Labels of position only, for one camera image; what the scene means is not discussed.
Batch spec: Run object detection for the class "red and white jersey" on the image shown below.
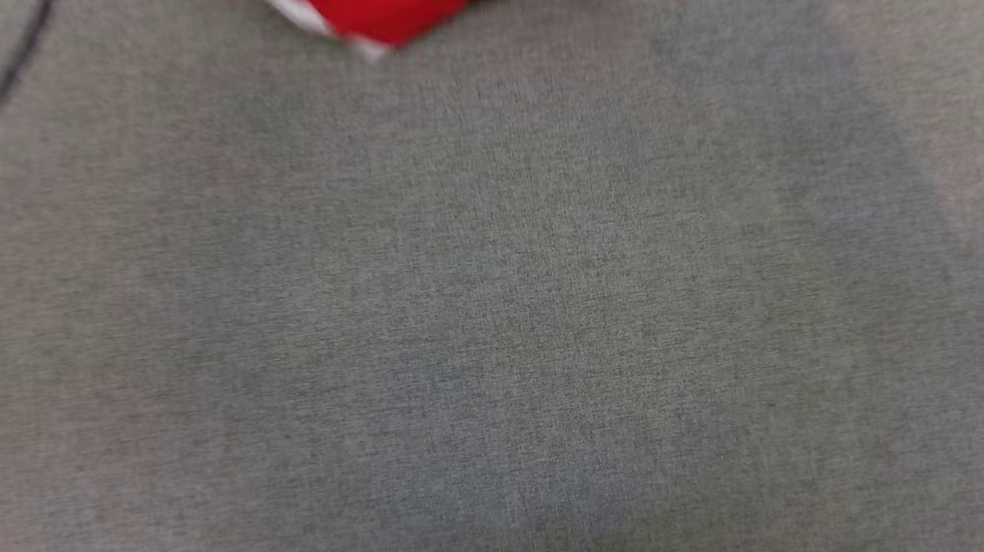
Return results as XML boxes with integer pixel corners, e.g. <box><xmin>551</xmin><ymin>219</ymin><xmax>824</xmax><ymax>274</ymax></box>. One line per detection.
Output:
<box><xmin>0</xmin><ymin>0</ymin><xmax>694</xmax><ymax>346</ymax></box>

